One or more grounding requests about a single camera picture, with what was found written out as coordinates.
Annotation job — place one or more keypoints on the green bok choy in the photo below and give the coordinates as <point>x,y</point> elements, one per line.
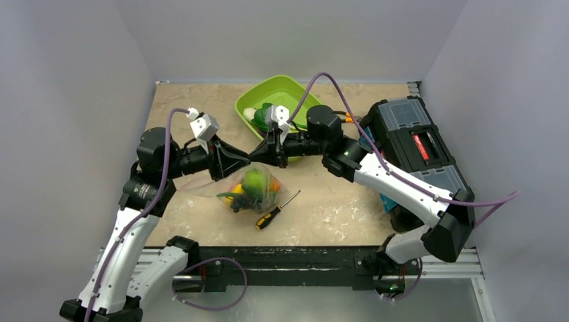
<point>259,119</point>

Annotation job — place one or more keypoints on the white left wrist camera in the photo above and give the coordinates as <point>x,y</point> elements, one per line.
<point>203,125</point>

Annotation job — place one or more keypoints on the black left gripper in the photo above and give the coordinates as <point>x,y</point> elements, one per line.
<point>223,158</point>

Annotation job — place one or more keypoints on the yellow black screwdriver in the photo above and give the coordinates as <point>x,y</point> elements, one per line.
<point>265,220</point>

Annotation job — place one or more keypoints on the orange persimmon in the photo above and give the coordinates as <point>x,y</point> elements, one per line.
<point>275,186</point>

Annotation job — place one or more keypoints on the black toolbox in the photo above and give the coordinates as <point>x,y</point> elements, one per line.
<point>407,138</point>

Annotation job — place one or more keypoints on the green plastic tray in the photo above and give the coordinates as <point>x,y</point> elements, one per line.
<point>266,95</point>

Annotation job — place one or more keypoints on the clear zip bag pink dots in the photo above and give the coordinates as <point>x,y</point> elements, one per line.
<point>208,188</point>

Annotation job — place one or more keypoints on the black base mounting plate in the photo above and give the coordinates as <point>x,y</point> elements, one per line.
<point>357,267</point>

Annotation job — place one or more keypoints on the green apple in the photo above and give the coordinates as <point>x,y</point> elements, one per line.
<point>255,182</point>

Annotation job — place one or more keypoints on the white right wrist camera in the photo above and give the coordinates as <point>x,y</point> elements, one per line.
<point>278,115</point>

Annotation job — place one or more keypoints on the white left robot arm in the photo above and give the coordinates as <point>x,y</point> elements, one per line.
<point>114,293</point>

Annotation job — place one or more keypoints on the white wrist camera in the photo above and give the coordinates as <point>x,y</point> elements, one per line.
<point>278,115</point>
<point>203,125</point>

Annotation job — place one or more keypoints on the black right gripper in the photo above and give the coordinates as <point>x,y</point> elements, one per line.
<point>277,147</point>

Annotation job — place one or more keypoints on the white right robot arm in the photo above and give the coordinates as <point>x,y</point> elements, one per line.
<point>447,218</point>

